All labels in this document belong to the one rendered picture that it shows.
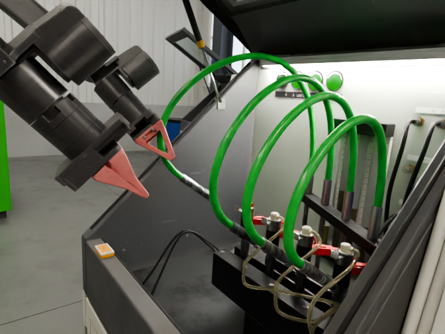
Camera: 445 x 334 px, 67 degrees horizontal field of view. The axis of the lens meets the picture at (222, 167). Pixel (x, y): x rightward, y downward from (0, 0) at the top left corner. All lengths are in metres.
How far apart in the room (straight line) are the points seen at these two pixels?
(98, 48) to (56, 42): 0.04
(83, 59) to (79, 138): 0.08
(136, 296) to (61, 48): 0.47
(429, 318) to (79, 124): 0.49
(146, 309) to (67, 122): 0.38
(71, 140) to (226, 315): 0.58
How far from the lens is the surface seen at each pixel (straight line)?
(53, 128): 0.41
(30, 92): 0.40
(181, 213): 1.03
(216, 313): 0.86
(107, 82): 0.71
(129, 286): 0.73
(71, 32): 0.40
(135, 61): 0.72
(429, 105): 0.81
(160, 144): 0.70
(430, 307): 0.55
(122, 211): 0.94
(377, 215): 0.63
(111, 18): 7.42
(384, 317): 0.50
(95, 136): 0.41
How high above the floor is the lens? 1.33
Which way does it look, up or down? 12 degrees down
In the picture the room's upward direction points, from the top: 4 degrees clockwise
